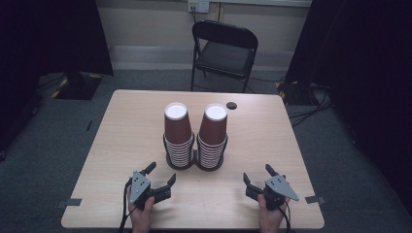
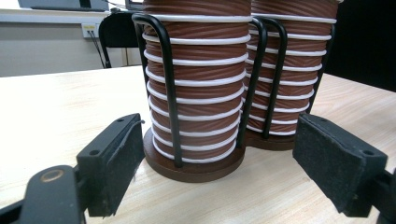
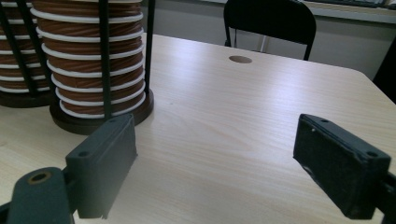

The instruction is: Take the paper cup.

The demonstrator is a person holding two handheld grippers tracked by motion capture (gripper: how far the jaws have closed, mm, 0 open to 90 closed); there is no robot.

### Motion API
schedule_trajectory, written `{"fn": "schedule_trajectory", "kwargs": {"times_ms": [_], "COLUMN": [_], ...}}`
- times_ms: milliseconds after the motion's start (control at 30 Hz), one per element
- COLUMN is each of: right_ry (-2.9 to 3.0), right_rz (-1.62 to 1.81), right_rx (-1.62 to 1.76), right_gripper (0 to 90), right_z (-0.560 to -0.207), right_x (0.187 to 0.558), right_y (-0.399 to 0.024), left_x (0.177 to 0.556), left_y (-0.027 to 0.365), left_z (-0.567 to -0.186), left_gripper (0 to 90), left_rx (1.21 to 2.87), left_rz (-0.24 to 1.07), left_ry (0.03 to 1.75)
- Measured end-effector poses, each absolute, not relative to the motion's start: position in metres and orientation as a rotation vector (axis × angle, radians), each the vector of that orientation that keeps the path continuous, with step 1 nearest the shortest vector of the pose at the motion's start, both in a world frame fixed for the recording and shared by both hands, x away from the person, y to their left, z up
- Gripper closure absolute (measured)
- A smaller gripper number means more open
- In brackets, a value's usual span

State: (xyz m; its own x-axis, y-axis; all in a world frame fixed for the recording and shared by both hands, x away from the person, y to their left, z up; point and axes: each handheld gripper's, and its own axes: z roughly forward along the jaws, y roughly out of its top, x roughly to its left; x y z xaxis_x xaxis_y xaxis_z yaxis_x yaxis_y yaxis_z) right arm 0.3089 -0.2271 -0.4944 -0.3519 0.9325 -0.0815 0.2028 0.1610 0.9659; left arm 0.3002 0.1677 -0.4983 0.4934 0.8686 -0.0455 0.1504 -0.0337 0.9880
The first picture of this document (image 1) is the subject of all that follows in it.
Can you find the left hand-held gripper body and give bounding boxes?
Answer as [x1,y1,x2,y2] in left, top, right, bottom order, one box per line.
[128,170,156,211]

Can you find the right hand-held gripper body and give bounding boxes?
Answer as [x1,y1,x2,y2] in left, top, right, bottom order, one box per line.
[262,174,300,212]

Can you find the black wire cup holder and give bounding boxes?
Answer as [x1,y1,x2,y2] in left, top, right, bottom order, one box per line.
[161,131,229,173]

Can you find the stack of brown paper cups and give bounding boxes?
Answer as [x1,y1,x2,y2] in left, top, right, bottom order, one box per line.
[196,102,228,170]
[163,102,195,169]

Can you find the person's left hand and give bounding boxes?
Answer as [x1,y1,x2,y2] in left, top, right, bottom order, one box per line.
[126,187,156,233]

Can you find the person's right hand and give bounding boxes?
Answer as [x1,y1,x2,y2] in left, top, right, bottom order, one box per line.
[257,193,292,233]

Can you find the grey tape strip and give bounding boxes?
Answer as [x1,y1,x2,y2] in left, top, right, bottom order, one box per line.
[54,197,83,209]
[304,195,326,206]

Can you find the black stand base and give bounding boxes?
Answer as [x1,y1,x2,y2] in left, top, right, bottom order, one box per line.
[275,79,326,107]
[51,71,104,101]

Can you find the black folding chair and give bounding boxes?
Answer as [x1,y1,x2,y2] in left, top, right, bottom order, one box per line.
[189,19,259,94]

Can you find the dark curtain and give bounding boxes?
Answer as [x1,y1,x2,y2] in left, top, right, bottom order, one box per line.
[0,0,115,153]
[284,0,412,216]

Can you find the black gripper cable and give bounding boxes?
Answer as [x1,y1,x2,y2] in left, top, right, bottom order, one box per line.
[277,199,293,233]
[118,178,138,233]

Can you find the black floor cables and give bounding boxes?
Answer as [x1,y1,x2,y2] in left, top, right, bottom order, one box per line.
[287,83,335,128]

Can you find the white wall socket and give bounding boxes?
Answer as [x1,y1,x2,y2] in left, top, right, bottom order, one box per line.
[187,0,211,15]

